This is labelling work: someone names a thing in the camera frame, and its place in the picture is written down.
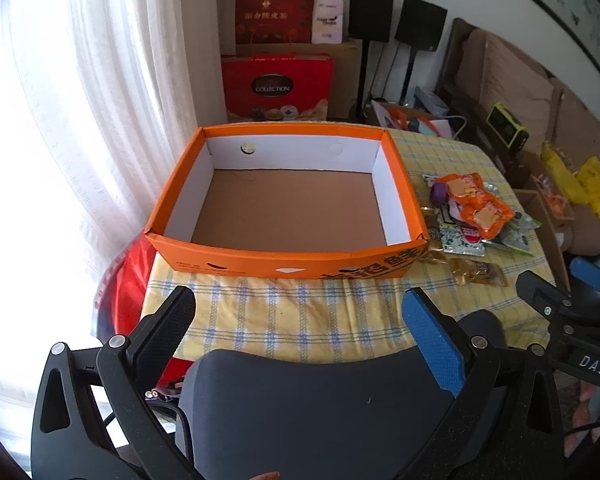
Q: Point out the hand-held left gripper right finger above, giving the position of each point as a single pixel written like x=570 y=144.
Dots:
x=432 y=342

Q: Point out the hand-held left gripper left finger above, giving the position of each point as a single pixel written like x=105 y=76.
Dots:
x=166 y=322

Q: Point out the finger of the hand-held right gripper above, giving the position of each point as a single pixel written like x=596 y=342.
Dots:
x=592 y=275
x=537 y=290

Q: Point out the green plum snack packet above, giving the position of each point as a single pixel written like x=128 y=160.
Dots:
x=524 y=222
x=517 y=245

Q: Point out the gold candy packet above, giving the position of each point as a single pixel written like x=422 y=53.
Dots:
x=480 y=274

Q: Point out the brown candy packet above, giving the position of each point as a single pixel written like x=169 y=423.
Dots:
x=436 y=255

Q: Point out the orange snack packet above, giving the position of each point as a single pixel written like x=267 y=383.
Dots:
x=485 y=217
x=462 y=185

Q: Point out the orange cardboard box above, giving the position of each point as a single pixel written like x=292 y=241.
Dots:
x=285 y=200

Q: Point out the red plastic bag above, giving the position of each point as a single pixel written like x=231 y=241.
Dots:
x=130 y=285

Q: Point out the open cardboard box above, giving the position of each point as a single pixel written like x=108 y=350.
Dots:
x=545 y=230

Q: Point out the red label seaweed packet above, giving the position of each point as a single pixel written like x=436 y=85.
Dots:
x=471 y=240

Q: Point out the yellow plastic bag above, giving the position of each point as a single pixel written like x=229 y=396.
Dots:
x=594 y=185
x=557 y=172

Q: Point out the green seaweed packet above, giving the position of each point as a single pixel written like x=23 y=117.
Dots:
x=449 y=241

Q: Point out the dark printed snack packet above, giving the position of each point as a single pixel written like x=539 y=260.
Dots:
x=434 y=217

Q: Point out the yellow checked tablecloth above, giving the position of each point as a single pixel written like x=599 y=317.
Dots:
x=300 y=320

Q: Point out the purple snack packet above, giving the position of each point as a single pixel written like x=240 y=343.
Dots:
x=439 y=194

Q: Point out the brown cushion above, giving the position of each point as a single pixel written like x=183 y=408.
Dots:
x=505 y=80
x=587 y=125

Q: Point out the wooden sofa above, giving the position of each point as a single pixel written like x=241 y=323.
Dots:
x=575 y=125

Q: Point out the green black radio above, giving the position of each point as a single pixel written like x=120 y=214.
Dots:
x=506 y=125

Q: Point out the blue grey box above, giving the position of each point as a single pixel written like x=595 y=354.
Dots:
x=432 y=100

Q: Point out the white sheer curtain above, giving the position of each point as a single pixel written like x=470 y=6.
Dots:
x=105 y=85

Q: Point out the red Collection gift bag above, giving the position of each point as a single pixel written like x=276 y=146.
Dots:
x=277 y=87

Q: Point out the black speaker on stand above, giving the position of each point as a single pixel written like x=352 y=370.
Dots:
x=371 y=10
x=420 y=22

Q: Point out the white pink bag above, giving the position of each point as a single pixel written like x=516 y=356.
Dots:
x=327 y=17

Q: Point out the framed wall painting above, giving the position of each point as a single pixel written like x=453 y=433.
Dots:
x=565 y=5

